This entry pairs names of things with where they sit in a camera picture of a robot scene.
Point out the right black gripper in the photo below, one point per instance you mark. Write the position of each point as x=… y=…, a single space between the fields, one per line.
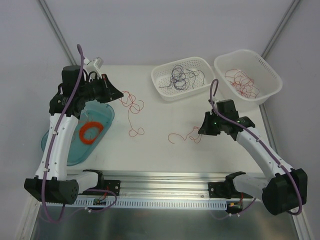
x=210 y=124

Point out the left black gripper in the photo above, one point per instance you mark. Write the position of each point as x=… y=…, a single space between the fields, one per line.
x=105 y=88

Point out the red orange cable ball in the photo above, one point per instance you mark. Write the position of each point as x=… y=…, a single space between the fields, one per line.
x=193 y=136

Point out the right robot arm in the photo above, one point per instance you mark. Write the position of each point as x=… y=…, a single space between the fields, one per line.
x=284 y=188

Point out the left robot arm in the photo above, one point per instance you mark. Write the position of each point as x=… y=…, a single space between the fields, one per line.
x=50 y=183

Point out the teal plastic tub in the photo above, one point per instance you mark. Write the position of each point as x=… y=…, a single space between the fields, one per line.
x=83 y=133

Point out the white perforated basket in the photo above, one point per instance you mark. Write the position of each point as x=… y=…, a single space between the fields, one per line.
x=182 y=78

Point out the white translucent tub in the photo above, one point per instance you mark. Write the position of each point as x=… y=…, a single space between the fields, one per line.
x=246 y=78

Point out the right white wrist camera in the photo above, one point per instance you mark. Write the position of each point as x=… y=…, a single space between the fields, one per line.
x=212 y=102

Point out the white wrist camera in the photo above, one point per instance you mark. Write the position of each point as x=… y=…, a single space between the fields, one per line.
x=93 y=65
x=212 y=102

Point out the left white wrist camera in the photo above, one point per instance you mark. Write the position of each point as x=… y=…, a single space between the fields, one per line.
x=93 y=65

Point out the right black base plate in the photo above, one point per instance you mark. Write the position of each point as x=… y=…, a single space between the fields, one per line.
x=225 y=190

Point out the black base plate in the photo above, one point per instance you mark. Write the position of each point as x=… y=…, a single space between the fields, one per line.
x=112 y=185
x=225 y=190

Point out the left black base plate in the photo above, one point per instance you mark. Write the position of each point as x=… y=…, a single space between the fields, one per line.
x=112 y=185

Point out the white slotted cable duct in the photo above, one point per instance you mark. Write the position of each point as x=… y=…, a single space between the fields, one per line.
x=134 y=203

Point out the right aluminium frame post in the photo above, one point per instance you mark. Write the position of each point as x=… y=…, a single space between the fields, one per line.
x=288 y=14

